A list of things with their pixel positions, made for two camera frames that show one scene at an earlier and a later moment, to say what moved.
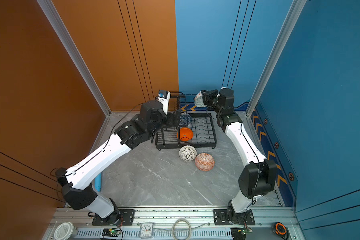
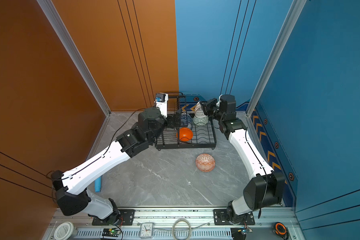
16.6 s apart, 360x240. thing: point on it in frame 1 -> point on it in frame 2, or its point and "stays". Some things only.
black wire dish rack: x=197 y=129 stays
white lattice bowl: x=187 y=153 -> x=199 y=111
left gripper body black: x=170 y=122 stays
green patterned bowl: x=198 y=100 -> x=200 y=121
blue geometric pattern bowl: x=185 y=120 stays
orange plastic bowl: x=186 y=134 stays
